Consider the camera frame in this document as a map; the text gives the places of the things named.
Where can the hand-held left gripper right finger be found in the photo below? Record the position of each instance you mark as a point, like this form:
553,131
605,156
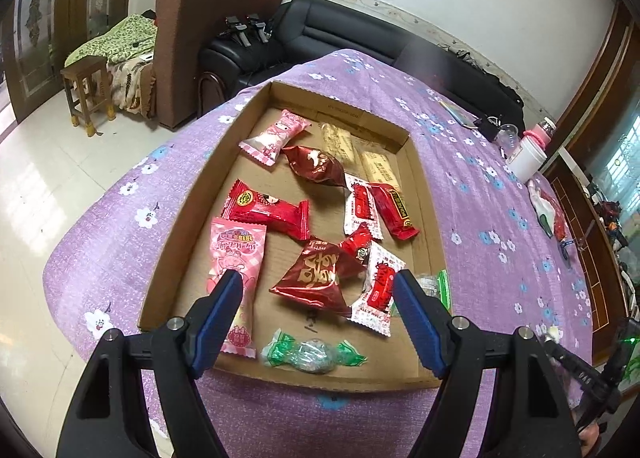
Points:
417,328

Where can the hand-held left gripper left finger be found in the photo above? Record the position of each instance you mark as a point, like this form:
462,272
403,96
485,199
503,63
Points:
220,323

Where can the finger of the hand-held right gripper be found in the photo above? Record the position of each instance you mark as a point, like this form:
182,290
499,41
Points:
582,375

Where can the cardboard box tray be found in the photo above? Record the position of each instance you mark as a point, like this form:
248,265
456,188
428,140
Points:
280,248

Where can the dark red triangular snack packet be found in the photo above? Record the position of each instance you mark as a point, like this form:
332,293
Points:
315,278

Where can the dark red shiny snack packet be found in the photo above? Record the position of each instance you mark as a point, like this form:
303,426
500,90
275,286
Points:
315,165

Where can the clear green-edged packet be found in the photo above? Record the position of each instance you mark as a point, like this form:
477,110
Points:
434,288

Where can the white snack packet red label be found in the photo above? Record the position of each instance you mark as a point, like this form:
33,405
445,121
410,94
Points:
356,208
380,283

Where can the long pink snack packet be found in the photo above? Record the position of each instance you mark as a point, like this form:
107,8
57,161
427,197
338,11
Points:
235,258

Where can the green wrapped candy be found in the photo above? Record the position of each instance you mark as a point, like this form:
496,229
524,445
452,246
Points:
310,353

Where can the small red snack packet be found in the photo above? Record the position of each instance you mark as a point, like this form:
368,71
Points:
357,240

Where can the purple floral tablecloth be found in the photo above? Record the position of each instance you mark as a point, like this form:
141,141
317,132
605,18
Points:
475,238

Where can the red bar snack packet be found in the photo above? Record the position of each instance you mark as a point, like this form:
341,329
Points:
395,213

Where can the red cartoon snack packet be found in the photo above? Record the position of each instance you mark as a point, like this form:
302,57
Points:
260,208

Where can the gold snack packet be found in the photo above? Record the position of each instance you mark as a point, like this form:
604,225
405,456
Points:
380,167
340,145

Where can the white crumpled plastic bag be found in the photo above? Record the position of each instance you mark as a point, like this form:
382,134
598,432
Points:
542,205

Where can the wooden cabinet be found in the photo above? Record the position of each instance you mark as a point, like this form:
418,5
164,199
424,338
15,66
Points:
585,198

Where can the small pink snack packet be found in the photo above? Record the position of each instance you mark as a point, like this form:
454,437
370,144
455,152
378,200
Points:
275,137

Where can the white cup pink lid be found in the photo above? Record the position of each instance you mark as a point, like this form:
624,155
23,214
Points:
525,160

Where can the clear plastic cup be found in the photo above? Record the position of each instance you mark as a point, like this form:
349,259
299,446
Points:
507,137

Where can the black binder clip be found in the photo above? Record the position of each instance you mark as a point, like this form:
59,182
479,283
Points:
487,126

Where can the colourful flat card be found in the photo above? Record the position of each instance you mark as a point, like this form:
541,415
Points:
457,112

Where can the beige floral blanket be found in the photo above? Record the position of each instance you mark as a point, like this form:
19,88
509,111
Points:
130,82

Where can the wooden stool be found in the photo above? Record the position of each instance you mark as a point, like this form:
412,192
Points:
85,70

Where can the brown armchair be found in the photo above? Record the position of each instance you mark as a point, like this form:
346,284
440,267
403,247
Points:
180,37

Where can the spare black gripper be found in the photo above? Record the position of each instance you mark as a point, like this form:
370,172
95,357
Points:
260,27
237,30

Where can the green patterned blanket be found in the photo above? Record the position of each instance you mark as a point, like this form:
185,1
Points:
110,40

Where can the black leather sofa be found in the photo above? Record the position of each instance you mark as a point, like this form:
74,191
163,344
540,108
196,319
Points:
325,22

